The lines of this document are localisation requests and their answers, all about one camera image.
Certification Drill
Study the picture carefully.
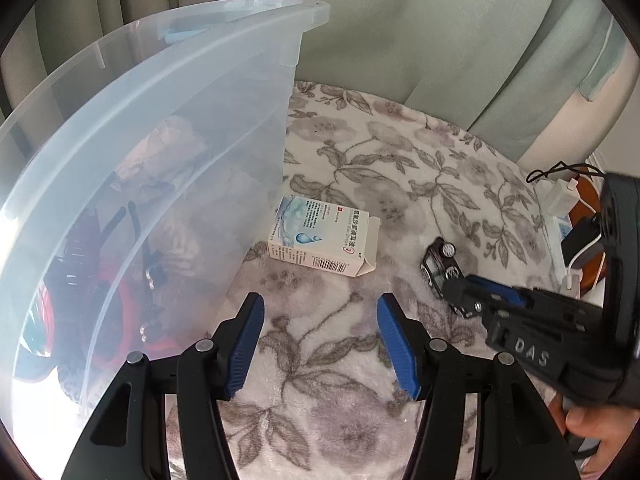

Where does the clear plastic storage bin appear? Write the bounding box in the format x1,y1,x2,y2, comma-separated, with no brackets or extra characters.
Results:
0,0,332,416

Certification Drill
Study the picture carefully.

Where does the black toy car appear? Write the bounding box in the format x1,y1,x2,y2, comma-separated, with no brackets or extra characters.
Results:
420,236,478,320

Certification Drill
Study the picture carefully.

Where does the crumpled white paper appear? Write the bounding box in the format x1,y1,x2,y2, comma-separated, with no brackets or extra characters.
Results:
113,115,207,196

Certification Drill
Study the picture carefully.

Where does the person's right hand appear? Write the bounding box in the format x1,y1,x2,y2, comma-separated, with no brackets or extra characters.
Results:
548,394,639,479

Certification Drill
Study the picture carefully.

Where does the black cable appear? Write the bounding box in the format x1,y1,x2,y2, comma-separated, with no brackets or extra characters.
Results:
525,160,609,187

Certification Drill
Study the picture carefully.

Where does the grey green curtain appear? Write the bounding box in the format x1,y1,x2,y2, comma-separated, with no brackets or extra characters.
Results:
1,0,639,168

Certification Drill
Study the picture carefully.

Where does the white blue medicine box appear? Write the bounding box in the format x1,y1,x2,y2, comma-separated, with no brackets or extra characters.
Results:
268,195,381,278

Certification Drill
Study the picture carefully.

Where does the white power adapter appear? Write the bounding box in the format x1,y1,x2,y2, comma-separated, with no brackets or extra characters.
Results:
540,179,580,217

